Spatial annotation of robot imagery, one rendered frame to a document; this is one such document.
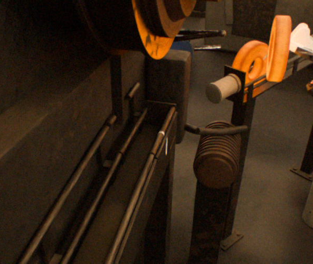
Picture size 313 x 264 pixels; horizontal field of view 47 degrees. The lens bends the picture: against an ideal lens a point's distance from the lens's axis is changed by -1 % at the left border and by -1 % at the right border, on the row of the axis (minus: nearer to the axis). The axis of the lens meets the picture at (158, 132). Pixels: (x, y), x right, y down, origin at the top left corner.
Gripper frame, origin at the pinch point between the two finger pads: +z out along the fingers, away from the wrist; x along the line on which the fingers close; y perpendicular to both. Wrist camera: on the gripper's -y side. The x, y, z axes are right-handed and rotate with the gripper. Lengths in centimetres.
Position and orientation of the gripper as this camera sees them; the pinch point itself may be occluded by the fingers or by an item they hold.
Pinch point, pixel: (280, 41)
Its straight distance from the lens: 92.6
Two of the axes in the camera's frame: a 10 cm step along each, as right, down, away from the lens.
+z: -9.3, -3.7, 0.4
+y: 2.9, -7.9, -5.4
